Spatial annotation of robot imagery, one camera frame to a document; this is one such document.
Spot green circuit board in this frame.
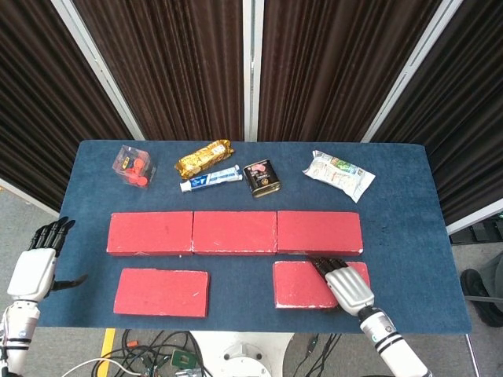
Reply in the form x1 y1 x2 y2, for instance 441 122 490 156
171 349 196 368

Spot tangled black floor cables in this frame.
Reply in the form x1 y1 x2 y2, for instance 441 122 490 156
92 329 205 377

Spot blue white toothpaste box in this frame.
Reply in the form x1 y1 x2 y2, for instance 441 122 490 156
179 164 244 193

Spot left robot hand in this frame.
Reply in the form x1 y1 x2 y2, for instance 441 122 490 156
6 218 90 303

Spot gold snack package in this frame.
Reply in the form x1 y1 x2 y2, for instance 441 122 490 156
174 139 236 178

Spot grey partition post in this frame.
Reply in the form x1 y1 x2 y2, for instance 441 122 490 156
50 0 145 141
242 0 260 142
361 0 471 143

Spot clear box with red caps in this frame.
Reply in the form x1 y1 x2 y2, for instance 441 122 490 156
112 145 157 189

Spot blue felt table cover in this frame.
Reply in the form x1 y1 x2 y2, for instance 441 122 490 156
37 140 472 335

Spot brown pleated curtain panel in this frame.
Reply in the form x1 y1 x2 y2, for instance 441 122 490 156
0 0 134 207
371 0 503 225
72 0 245 141
257 0 444 143

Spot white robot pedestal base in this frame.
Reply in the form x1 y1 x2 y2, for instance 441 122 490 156
188 331 294 377

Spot black shoe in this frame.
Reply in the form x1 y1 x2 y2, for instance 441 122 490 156
459 269 503 327

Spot white floor cable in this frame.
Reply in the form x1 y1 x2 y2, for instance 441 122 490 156
64 356 138 377

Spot white snack bag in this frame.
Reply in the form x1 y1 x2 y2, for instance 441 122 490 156
302 150 376 203

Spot grey trouser leg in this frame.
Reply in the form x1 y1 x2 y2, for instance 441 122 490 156
477 251 503 302

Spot red brick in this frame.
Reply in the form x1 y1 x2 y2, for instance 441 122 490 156
112 268 211 318
106 211 194 257
272 261 371 310
191 210 278 255
277 210 364 258

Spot black tin can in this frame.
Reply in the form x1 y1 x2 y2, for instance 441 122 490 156
242 159 283 199

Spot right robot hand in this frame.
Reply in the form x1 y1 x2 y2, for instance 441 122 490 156
310 255 375 317

